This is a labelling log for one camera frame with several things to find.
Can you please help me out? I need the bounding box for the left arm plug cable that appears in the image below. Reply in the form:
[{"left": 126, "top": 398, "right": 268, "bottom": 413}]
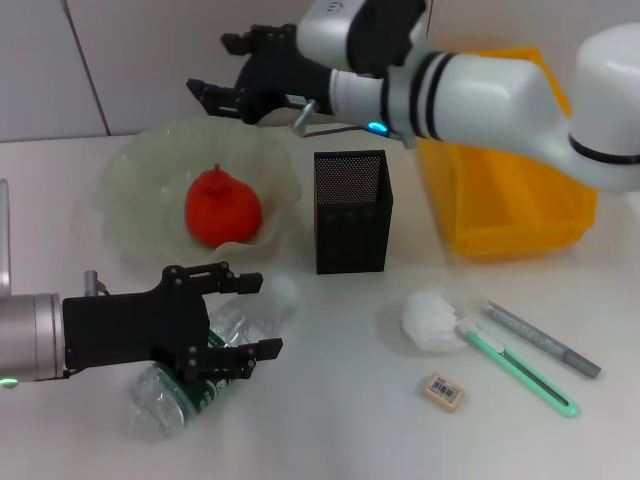
[{"left": 83, "top": 269, "right": 110, "bottom": 297}]

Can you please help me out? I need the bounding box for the yellow plastic bin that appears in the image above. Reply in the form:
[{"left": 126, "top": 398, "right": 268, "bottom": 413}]
[{"left": 417, "top": 47, "right": 600, "bottom": 259}]

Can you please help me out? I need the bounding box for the right arm plug cable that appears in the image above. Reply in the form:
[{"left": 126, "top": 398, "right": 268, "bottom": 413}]
[{"left": 292, "top": 98, "right": 374, "bottom": 139}]

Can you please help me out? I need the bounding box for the grey marker pen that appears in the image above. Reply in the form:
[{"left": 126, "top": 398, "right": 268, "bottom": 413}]
[{"left": 480, "top": 299, "right": 602, "bottom": 380}]

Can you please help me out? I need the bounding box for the black mesh pen holder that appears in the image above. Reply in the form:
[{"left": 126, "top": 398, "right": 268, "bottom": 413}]
[{"left": 313, "top": 148, "right": 395, "bottom": 275}]

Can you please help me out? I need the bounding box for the clear green-label water bottle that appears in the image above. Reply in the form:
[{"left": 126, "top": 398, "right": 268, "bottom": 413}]
[{"left": 128, "top": 273, "right": 300, "bottom": 441}]

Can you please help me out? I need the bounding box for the right wrist camera housing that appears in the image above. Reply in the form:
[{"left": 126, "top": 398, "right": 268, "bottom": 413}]
[{"left": 298, "top": 0, "right": 432, "bottom": 76}]

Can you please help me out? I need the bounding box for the mint green utility knife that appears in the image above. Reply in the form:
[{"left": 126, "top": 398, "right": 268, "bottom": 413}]
[{"left": 459, "top": 319, "right": 581, "bottom": 420}]

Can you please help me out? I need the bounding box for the beige barcode eraser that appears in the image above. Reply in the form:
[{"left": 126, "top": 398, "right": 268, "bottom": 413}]
[{"left": 422, "top": 371, "right": 469, "bottom": 413}]

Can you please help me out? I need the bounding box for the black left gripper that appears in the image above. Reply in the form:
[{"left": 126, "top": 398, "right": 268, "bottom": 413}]
[{"left": 62, "top": 262, "right": 285, "bottom": 384}]

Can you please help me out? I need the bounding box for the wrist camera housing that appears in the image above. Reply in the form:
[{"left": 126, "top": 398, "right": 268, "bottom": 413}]
[
  {"left": 298, "top": 0, "right": 432, "bottom": 76},
  {"left": 0, "top": 178, "right": 11, "bottom": 299}
]

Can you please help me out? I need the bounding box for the arm plug cable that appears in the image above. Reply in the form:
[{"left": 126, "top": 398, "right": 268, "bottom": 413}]
[
  {"left": 292, "top": 98, "right": 374, "bottom": 139},
  {"left": 83, "top": 269, "right": 110, "bottom": 297}
]

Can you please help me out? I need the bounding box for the pale green glass fruit plate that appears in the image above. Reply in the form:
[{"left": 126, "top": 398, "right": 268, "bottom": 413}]
[{"left": 95, "top": 115, "right": 302, "bottom": 274}]

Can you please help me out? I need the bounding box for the white paper ball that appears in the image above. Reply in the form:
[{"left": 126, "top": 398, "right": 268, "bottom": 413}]
[{"left": 398, "top": 285, "right": 469, "bottom": 354}]

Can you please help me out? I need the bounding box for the left wrist camera housing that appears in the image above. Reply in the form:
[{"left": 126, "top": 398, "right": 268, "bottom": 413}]
[{"left": 0, "top": 178, "right": 11, "bottom": 299}]

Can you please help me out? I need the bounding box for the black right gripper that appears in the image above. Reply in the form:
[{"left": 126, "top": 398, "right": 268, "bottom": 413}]
[{"left": 186, "top": 23, "right": 334, "bottom": 125}]

